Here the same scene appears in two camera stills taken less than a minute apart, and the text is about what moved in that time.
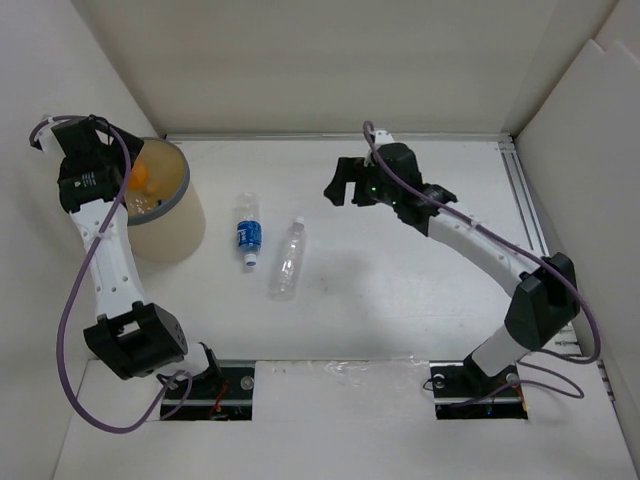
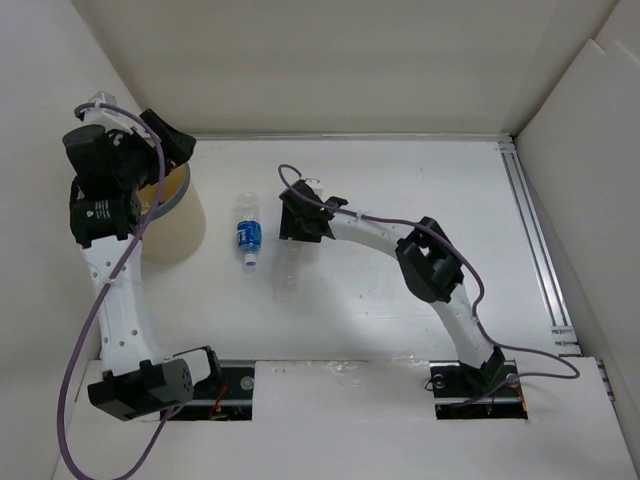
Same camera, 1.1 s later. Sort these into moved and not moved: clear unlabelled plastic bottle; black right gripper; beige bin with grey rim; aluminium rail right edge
Moved: black right gripper
Not moved: clear unlabelled plastic bottle; beige bin with grey rim; aluminium rail right edge
